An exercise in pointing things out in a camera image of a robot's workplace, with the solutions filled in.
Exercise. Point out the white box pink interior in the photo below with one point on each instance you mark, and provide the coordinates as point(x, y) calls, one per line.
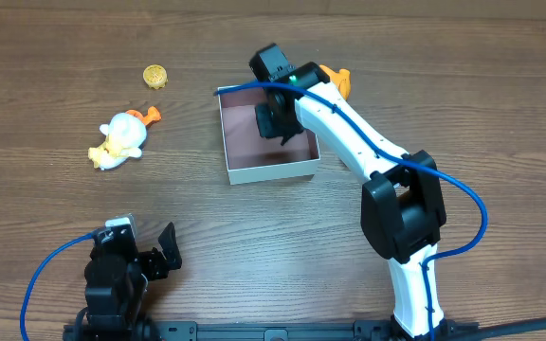
point(251, 158)

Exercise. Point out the white plush chicken toy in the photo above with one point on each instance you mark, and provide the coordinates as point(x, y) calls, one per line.
point(124, 135)

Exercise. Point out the orange rubber duck toy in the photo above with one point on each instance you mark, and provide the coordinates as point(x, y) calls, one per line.
point(341, 79)

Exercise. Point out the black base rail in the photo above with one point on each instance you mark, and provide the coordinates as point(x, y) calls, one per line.
point(192, 331)

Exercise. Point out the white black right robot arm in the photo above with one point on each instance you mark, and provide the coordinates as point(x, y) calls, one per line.
point(402, 206)

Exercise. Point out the yellow gear shaped token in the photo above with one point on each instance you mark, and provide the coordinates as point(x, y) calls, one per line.
point(155, 76)

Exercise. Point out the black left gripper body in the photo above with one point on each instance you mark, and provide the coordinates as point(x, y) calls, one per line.
point(154, 260)

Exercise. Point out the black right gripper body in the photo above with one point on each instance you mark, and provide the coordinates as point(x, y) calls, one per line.
point(267, 126)

